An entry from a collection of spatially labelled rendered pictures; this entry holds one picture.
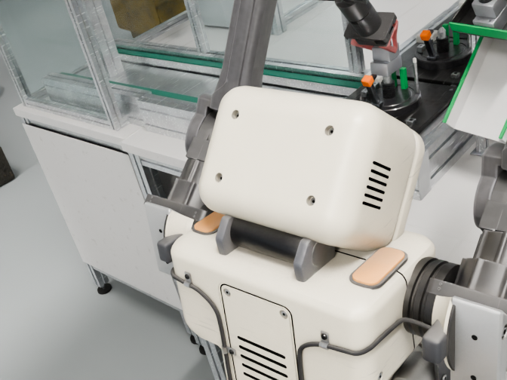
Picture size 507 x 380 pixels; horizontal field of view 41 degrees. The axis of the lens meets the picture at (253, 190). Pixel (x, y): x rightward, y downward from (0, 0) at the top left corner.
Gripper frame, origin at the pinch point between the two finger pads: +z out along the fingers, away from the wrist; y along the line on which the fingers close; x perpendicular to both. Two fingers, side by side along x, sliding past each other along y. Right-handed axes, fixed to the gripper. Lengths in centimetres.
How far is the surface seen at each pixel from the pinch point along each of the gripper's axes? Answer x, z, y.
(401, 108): 10.8, 7.0, -5.4
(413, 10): -52, 67, 39
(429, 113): 9.6, 9.8, -10.6
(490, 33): 2.8, -13.2, -28.1
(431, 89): 0.9, 16.0, -5.6
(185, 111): 22, 2, 52
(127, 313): 82, 77, 115
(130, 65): 3, 20, 106
